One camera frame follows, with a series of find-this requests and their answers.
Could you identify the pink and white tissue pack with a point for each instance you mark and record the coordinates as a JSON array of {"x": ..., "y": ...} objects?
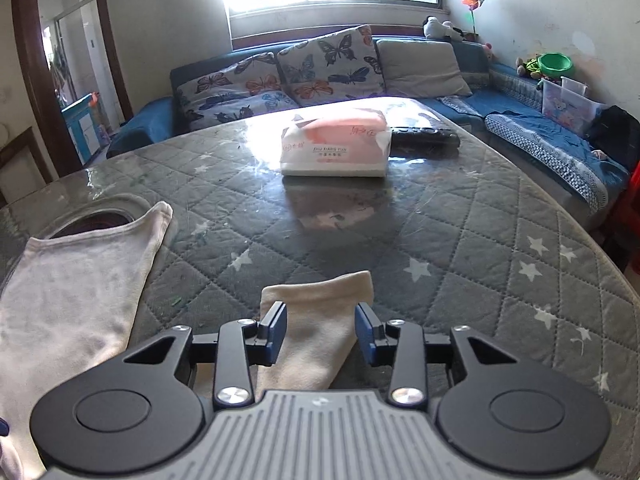
[{"x": 335, "y": 145}]

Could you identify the black bag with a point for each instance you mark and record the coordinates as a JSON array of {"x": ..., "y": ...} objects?
[{"x": 617, "y": 135}]

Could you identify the beige pants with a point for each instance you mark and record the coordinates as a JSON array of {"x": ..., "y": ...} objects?
[{"x": 75, "y": 285}]

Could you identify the black and white plush toy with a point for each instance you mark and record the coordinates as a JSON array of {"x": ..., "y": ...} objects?
[{"x": 440, "y": 29}]

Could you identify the butterfly print cushion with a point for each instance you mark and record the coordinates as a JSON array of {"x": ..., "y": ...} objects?
[
  {"x": 225, "y": 90},
  {"x": 330, "y": 65}
]

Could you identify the blue cabinet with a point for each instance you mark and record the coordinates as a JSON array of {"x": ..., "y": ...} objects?
[{"x": 82, "y": 127}]

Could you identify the green plastic basin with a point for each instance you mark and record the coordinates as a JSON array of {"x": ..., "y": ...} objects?
[{"x": 555, "y": 64}]

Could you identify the black remote control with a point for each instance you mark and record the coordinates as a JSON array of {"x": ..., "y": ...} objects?
[{"x": 425, "y": 137}]

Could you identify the blue sofa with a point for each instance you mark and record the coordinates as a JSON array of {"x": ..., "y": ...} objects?
[{"x": 525, "y": 130}]

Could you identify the small pink plush toy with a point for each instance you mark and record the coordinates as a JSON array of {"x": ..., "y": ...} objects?
[{"x": 487, "y": 52}]

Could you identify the wooden chair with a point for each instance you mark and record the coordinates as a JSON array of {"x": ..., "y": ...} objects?
[{"x": 20, "y": 170}]

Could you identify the brown wooden door frame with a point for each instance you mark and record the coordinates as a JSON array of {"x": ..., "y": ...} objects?
[{"x": 30, "y": 70}]

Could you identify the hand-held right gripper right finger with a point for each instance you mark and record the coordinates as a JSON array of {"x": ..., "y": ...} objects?
[{"x": 364, "y": 332}]

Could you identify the red plastic stool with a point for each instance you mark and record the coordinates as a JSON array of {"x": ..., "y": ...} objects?
[{"x": 627, "y": 220}]

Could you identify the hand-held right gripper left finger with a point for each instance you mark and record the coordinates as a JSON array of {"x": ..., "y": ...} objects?
[{"x": 276, "y": 332}]

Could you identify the green and brown plush toy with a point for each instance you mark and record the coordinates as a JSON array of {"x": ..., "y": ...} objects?
[{"x": 529, "y": 67}]

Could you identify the grey cushion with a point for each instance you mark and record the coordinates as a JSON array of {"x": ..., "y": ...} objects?
[{"x": 420, "y": 67}]

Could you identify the clear plastic storage box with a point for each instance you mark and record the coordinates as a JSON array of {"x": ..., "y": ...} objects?
[{"x": 570, "y": 107}]

